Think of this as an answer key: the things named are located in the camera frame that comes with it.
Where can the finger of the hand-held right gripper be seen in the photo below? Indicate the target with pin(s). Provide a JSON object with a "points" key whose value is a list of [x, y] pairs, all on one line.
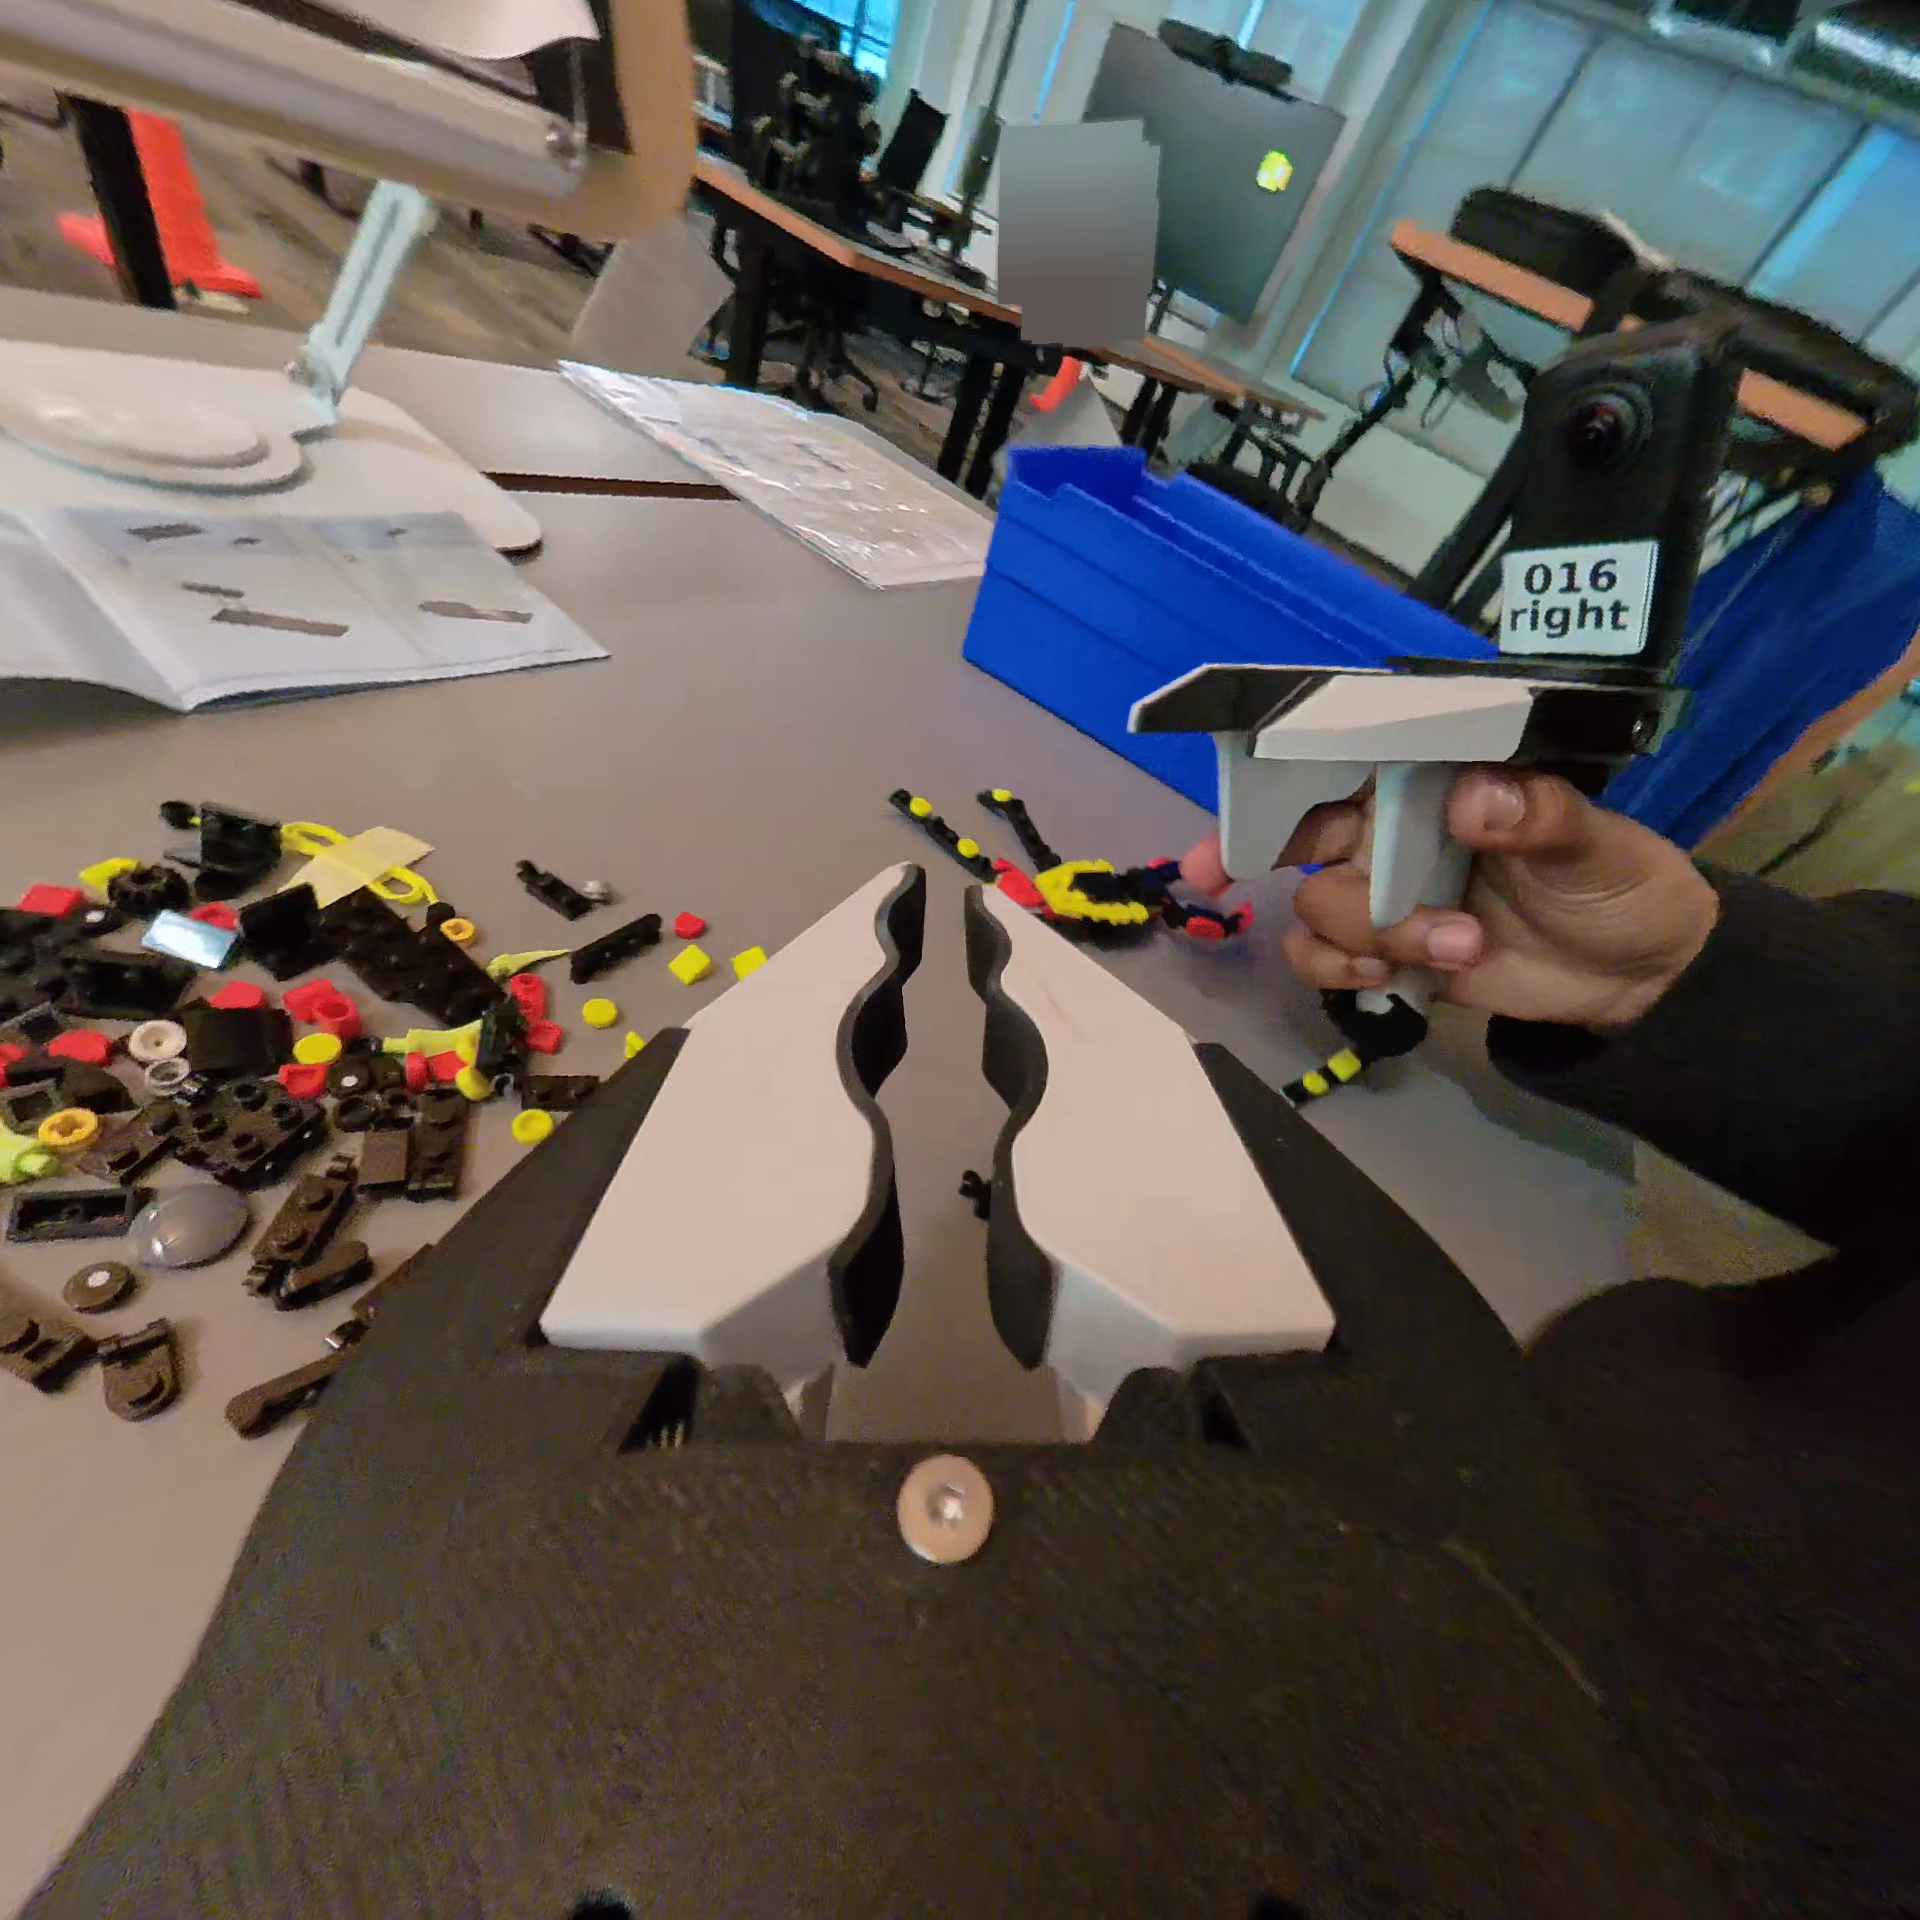
{"points": [[1214, 697], [1410, 721]]}

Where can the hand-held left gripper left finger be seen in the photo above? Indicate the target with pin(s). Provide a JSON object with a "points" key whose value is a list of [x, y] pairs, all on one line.
{"points": [[734, 1171]]}

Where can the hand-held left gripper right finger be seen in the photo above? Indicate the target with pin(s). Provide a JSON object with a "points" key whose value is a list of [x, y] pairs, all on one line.
{"points": [[1155, 1185]]}

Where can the black yellow red lego assembly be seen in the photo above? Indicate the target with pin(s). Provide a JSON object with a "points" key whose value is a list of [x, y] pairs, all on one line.
{"points": [[1108, 891]]}

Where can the person's right forearm black sleeve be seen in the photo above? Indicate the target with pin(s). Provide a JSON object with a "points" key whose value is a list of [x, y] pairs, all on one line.
{"points": [[1799, 1049]]}

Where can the small black lego clip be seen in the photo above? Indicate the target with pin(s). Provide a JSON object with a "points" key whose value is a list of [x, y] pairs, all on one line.
{"points": [[975, 1189]]}

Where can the black yellow lego strip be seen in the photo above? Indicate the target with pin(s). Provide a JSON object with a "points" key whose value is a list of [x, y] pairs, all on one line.
{"points": [[945, 837], [1023, 825], [1324, 1077]]}

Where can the pile of loose lego pieces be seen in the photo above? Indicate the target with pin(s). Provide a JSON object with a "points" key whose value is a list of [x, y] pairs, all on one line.
{"points": [[255, 1049]]}

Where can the lego instruction booklet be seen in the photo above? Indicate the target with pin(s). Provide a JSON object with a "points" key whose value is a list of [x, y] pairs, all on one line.
{"points": [[300, 616]]}

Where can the person's right hand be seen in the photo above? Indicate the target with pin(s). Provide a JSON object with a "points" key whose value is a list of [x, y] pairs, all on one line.
{"points": [[1575, 902]]}

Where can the blue plastic bin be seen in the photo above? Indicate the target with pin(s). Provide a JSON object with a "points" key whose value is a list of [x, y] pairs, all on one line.
{"points": [[1142, 600]]}

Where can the tall wooden top desk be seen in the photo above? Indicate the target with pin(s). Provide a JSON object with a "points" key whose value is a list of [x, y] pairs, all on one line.
{"points": [[1786, 399]]}

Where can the clear plastic bag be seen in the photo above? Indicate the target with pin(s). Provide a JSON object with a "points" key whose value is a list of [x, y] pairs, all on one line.
{"points": [[779, 464]]}

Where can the long wooden office desk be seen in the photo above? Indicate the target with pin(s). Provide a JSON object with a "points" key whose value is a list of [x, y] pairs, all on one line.
{"points": [[930, 283]]}

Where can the large black monitor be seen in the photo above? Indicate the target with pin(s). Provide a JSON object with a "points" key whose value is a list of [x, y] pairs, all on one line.
{"points": [[1214, 165]]}

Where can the black webcam bar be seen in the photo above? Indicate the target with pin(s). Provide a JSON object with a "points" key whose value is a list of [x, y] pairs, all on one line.
{"points": [[1224, 49]]}

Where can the white cardboard sheet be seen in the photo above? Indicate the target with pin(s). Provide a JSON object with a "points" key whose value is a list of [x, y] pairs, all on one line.
{"points": [[652, 299]]}

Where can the person's black clothed torso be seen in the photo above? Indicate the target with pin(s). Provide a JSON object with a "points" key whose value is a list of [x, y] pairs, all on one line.
{"points": [[1799, 1529]]}

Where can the white desk stand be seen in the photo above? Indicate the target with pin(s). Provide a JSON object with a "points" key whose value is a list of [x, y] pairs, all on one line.
{"points": [[182, 429]]}

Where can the red plastic object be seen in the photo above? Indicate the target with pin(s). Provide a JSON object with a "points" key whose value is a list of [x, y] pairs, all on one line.
{"points": [[164, 210]]}

